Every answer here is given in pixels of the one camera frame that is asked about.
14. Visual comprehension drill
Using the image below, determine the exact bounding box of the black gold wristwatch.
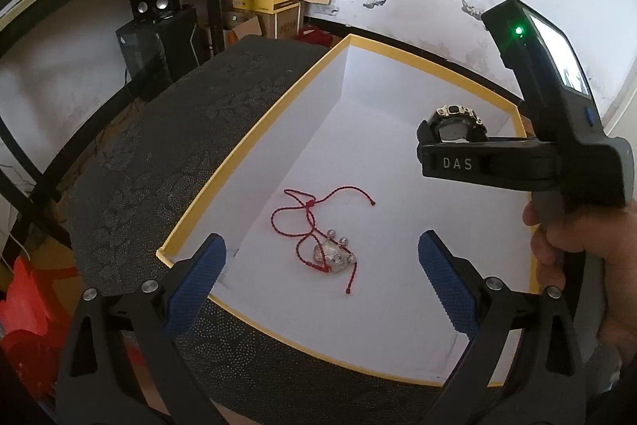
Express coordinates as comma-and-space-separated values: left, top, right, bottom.
429, 105, 488, 142

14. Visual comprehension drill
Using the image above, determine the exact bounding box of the person's right hand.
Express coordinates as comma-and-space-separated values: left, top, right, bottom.
523, 204, 636, 366

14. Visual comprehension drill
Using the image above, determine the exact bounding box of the red plastic bag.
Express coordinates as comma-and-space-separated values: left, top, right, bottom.
1, 258, 79, 400

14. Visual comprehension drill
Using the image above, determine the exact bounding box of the yellow white cardboard box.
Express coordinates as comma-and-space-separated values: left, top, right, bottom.
156, 35, 537, 386

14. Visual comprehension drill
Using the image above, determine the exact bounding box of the black patterned table cloth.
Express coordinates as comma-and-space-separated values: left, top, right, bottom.
68, 37, 436, 424

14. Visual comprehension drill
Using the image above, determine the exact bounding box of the red cord silver pendant necklace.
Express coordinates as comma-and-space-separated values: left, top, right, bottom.
270, 185, 377, 296

